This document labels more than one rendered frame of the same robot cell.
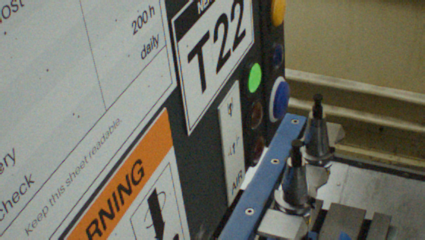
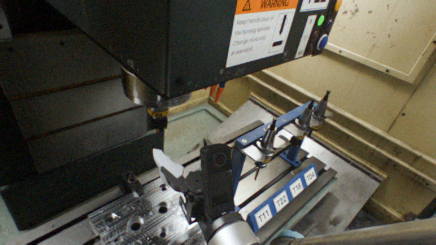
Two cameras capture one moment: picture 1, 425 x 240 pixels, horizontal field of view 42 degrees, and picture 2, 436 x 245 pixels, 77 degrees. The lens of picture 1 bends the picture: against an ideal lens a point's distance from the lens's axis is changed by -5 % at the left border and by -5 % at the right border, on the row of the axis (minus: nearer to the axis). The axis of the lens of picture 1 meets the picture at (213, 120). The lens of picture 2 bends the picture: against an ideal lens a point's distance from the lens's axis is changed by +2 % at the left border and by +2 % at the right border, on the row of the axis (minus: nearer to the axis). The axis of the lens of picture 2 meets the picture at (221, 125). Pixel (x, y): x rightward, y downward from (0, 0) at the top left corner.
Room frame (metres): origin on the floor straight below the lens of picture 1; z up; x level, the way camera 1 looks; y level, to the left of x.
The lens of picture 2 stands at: (-0.31, 0.00, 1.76)
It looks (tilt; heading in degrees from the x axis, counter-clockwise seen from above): 36 degrees down; 12
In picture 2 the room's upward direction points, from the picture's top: 11 degrees clockwise
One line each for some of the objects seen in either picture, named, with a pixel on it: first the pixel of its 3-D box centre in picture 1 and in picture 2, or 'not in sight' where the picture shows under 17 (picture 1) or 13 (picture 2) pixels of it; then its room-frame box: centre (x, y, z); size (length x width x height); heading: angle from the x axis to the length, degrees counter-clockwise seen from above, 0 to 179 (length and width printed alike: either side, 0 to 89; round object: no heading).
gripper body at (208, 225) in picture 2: not in sight; (209, 205); (-0.01, 0.06, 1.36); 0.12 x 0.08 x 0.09; 47
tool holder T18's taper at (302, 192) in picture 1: (296, 178); (306, 115); (0.58, -0.11, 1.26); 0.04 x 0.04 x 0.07
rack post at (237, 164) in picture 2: not in sight; (233, 179); (0.36, 0.07, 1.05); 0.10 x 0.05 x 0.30; 62
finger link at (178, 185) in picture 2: not in sight; (181, 179); (0.00, 0.12, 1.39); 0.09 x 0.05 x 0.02; 73
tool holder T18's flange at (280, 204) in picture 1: (295, 200); (302, 125); (0.58, -0.11, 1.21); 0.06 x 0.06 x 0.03
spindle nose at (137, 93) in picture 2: not in sight; (159, 67); (0.19, 0.27, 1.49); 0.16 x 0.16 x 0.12
